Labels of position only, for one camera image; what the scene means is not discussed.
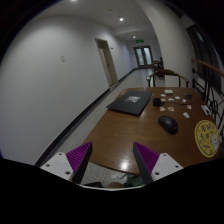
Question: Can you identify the black computer mouse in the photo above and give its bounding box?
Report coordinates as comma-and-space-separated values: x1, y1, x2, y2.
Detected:
158, 116, 178, 134

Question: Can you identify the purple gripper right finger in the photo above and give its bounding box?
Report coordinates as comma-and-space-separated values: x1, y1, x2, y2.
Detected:
133, 142, 159, 185

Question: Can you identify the white sticker strip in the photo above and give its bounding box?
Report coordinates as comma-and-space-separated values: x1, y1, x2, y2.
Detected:
201, 105, 212, 115

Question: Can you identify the white card on table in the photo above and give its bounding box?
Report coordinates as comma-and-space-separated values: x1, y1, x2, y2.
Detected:
164, 90, 173, 95

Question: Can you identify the small black box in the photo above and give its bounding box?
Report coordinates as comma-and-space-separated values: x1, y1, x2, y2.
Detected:
153, 98, 162, 107

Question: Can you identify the wooden chair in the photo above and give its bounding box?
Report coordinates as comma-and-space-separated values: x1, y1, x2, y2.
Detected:
146, 69, 189, 88

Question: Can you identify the double glass door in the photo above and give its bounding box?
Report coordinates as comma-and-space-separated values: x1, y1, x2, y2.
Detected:
134, 46, 153, 69

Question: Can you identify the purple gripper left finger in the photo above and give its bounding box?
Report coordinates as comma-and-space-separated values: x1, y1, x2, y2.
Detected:
66, 142, 92, 184

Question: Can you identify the wooden stair handrail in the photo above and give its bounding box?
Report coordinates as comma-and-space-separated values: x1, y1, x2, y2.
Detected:
191, 58, 224, 78

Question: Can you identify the beige side door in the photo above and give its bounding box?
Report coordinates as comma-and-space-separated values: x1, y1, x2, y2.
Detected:
96, 38, 118, 86

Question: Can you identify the black laptop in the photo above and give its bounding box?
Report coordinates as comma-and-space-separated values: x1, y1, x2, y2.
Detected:
107, 91, 154, 116

